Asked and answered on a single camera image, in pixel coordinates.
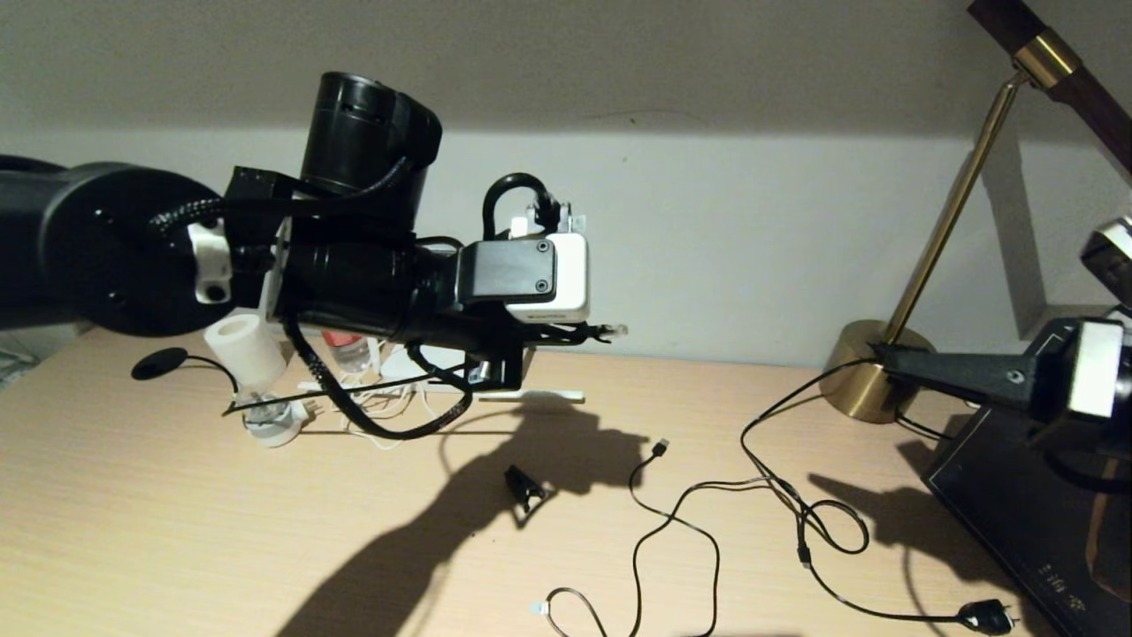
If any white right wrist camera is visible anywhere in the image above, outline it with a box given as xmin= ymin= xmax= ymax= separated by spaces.
xmin=1072 ymin=320 xmax=1126 ymax=418

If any white paper roll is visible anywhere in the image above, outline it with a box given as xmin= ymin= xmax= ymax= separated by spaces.
xmin=203 ymin=314 xmax=288 ymax=395

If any black USB cable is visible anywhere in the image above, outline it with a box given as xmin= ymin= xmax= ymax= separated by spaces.
xmin=531 ymin=438 xmax=810 ymax=637

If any clear water bottle red cap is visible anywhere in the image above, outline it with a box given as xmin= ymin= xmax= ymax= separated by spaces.
xmin=321 ymin=330 xmax=374 ymax=374

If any small black clip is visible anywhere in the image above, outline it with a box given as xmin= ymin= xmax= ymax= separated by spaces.
xmin=504 ymin=465 xmax=547 ymax=514

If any black lamp power cord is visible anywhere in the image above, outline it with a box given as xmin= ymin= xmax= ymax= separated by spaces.
xmin=741 ymin=343 xmax=1018 ymax=636

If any black ethernet cable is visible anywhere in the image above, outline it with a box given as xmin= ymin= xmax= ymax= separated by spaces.
xmin=181 ymin=323 xmax=631 ymax=417

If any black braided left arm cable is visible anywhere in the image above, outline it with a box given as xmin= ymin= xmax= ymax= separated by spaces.
xmin=281 ymin=314 xmax=476 ymax=441

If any brass desk lamp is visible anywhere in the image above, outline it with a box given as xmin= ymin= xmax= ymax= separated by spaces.
xmin=820 ymin=0 xmax=1132 ymax=424

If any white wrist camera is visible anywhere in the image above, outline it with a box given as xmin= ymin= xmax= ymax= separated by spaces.
xmin=1072 ymin=320 xmax=1126 ymax=418
xmin=458 ymin=232 xmax=592 ymax=326

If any small white round device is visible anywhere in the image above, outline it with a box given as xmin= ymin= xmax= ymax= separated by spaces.
xmin=241 ymin=389 xmax=319 ymax=449

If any black left camera cable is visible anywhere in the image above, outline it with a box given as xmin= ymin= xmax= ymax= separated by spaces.
xmin=482 ymin=173 xmax=567 ymax=242

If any white router with antennas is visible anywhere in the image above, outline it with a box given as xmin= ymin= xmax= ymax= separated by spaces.
xmin=296 ymin=341 xmax=585 ymax=406

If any patterned cloth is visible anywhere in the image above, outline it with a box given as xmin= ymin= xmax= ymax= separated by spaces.
xmin=0 ymin=349 xmax=36 ymax=390

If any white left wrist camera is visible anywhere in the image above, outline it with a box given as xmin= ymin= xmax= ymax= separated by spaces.
xmin=458 ymin=232 xmax=592 ymax=326

